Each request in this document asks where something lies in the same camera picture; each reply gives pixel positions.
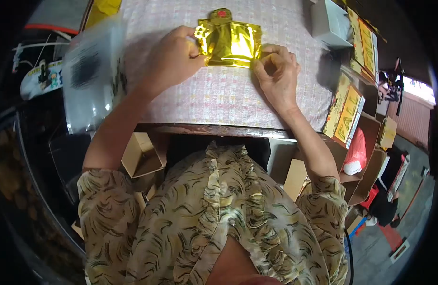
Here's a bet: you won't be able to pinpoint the grey cardboard box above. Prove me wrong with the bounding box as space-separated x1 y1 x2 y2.
310 0 353 49

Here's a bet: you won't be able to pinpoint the person's left hand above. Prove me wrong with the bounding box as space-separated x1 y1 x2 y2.
145 26 206 94

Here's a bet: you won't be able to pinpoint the pale checked table cloth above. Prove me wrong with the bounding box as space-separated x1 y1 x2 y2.
114 0 335 132

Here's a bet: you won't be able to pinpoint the clear plastic bag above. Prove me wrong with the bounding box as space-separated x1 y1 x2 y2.
62 14 128 135

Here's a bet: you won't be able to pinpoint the small brown cardboard box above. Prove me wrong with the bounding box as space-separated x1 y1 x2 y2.
379 116 398 149

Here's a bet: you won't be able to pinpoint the person's right index finger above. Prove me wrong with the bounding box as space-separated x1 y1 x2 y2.
262 50 287 68

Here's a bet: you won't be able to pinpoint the person's right hand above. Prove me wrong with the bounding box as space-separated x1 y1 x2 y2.
250 44 301 114

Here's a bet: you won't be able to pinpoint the gold sachet with red label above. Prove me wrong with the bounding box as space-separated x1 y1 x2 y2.
208 8 234 21

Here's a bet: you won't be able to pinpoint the open brown cardboard box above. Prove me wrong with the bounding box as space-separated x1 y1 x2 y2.
121 132 168 179

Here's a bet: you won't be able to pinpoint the large open cardboard box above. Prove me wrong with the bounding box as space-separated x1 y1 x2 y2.
326 112 388 206

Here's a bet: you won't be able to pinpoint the white printed board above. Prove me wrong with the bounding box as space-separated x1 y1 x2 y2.
19 60 64 101

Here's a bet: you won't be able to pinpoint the red plastic bag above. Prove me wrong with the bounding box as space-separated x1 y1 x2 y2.
343 128 367 176

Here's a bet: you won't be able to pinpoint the yellow printed carton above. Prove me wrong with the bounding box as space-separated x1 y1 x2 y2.
322 73 366 149
346 7 380 84

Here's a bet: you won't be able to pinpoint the person's body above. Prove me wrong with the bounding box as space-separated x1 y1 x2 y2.
77 142 349 285

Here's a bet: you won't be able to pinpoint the person's left fingers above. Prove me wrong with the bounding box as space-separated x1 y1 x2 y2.
176 26 202 47

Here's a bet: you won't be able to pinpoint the gold foil pouch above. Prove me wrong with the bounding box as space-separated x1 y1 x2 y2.
194 19 263 68

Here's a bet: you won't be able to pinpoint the person's right thumb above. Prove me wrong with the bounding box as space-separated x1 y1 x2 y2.
250 59 273 88

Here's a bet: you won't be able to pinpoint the person's left thumb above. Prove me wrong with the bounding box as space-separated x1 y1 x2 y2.
185 50 206 72

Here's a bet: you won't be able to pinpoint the person's right fingers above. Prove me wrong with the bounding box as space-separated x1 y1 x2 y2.
262 44 301 70

